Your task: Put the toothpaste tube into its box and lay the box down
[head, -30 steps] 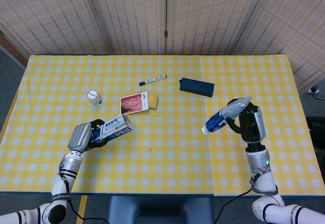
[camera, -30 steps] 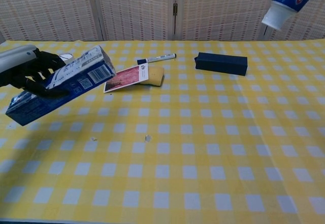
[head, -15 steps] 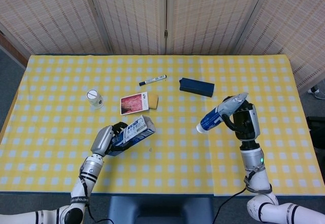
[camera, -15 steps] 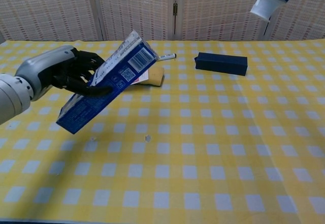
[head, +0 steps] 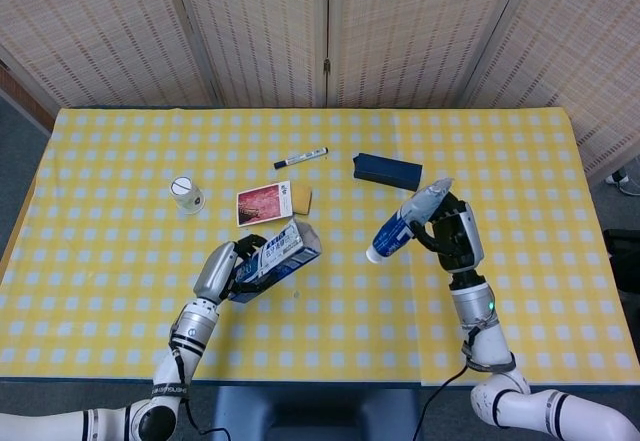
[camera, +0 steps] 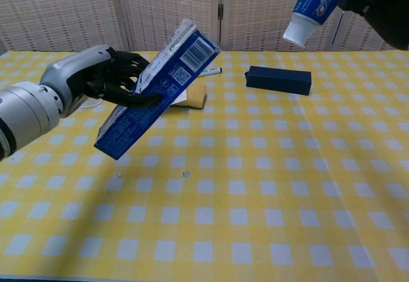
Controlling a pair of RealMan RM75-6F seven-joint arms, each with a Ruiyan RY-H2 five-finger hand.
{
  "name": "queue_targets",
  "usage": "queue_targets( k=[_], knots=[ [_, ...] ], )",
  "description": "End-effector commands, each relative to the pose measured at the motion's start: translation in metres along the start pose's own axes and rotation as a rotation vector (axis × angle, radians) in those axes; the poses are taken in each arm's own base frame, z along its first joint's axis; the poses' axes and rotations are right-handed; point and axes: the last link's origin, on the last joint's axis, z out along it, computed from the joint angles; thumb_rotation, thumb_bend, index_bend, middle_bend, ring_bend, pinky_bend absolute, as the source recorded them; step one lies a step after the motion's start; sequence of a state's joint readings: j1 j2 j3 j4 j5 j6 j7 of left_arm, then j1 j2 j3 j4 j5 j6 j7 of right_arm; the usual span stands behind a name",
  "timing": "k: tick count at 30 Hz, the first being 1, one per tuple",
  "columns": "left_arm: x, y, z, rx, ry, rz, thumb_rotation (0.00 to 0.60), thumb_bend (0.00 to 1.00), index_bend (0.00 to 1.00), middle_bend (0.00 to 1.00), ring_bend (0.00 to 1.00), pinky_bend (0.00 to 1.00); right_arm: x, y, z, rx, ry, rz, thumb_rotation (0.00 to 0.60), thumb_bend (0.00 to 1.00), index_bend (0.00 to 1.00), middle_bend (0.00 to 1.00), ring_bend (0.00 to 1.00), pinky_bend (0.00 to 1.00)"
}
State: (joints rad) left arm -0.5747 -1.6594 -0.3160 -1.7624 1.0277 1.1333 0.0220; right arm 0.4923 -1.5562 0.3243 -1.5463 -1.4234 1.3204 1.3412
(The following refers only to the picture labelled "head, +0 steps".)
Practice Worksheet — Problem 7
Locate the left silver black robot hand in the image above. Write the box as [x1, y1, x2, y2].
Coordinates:
[193, 233, 269, 306]

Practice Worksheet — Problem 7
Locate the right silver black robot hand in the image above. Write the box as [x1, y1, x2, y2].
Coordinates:
[409, 190, 486, 275]

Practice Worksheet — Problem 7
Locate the blue white toothpaste tube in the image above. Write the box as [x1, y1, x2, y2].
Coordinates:
[365, 177, 456, 265]

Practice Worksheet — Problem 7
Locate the blue white toothpaste box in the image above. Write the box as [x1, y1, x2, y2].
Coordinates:
[227, 217, 323, 305]

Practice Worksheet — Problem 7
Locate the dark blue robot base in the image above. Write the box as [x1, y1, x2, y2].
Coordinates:
[212, 385, 421, 441]

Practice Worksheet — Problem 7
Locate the dark blue rectangular box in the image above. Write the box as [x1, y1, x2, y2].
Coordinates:
[352, 151, 424, 193]

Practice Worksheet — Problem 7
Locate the small clear glass cup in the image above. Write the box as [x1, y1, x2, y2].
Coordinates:
[169, 175, 205, 215]

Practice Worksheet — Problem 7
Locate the red picture postcard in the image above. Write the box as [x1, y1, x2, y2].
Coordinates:
[235, 180, 294, 229]

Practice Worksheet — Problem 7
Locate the yellow sponge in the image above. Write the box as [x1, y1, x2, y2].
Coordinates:
[290, 184, 314, 216]

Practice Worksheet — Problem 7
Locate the white marker pen blue cap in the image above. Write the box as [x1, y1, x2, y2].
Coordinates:
[272, 146, 330, 171]

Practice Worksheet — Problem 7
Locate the yellow white checkered tablecloth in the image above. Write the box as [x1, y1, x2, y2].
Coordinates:
[0, 107, 640, 387]

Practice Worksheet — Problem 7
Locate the black bag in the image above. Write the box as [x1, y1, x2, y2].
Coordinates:
[602, 229, 640, 292]

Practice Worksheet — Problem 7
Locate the grey white shoe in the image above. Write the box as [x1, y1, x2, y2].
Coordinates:
[605, 170, 640, 197]

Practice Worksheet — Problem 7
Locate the beige woven folding screen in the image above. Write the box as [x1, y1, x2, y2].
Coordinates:
[0, 0, 640, 177]

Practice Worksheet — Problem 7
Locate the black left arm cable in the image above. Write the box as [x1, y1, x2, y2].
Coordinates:
[168, 343, 230, 436]

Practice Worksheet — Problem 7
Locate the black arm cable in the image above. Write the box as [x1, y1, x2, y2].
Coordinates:
[413, 364, 476, 441]
[168, 343, 230, 436]

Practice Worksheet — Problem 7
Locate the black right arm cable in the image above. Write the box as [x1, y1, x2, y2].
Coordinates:
[413, 364, 476, 441]

